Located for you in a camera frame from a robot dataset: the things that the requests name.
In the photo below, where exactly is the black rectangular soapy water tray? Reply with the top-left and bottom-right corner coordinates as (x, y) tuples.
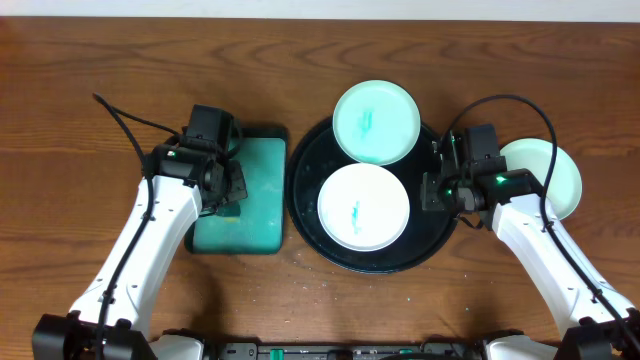
(184, 127), (287, 255)

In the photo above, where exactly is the mint green plate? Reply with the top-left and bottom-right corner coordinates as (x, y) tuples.
(500, 138), (582, 220)
(332, 80), (421, 166)

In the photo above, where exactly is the green yellow scrub sponge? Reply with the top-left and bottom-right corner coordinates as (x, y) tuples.
(215, 202), (241, 217)

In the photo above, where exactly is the white pink plate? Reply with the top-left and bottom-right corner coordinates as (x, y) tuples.
(317, 163), (410, 252)

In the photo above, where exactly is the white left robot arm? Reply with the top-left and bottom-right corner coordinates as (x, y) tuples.
(32, 144), (246, 359)

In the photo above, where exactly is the round black serving tray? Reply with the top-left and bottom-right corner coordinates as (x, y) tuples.
(284, 117), (457, 274)

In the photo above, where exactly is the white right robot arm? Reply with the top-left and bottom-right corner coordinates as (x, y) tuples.
(421, 128), (639, 359)

